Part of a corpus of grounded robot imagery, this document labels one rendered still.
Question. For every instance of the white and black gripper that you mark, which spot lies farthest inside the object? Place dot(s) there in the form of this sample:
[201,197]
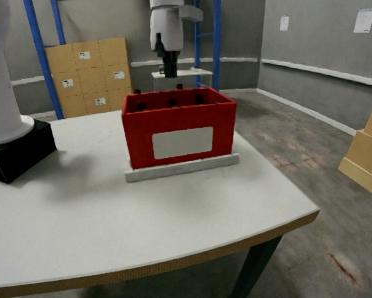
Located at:
[166,27]

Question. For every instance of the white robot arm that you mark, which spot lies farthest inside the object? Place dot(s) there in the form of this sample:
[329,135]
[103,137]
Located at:
[11,126]

